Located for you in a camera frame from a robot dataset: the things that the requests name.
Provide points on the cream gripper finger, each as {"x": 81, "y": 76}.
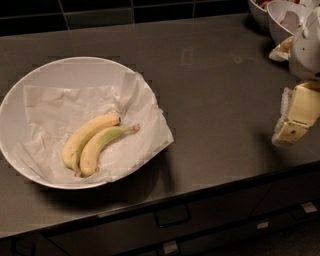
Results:
{"x": 300, "y": 109}
{"x": 281, "y": 52}

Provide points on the yellow-green banana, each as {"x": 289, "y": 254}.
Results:
{"x": 90, "y": 154}

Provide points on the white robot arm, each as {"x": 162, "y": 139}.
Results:
{"x": 304, "y": 54}

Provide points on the white bowl back right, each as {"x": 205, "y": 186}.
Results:
{"x": 284, "y": 18}

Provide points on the white bowl far back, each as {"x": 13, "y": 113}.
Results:
{"x": 258, "y": 9}

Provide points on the large white bowl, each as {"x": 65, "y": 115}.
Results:
{"x": 66, "y": 73}

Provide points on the upper yellow banana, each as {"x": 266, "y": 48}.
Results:
{"x": 73, "y": 147}

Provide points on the dark right drawer front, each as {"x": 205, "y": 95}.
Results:
{"x": 289, "y": 201}

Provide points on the white crumpled paper sheet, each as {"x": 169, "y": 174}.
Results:
{"x": 53, "y": 114}

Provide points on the dark drawer front with handle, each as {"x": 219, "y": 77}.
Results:
{"x": 179, "y": 226}

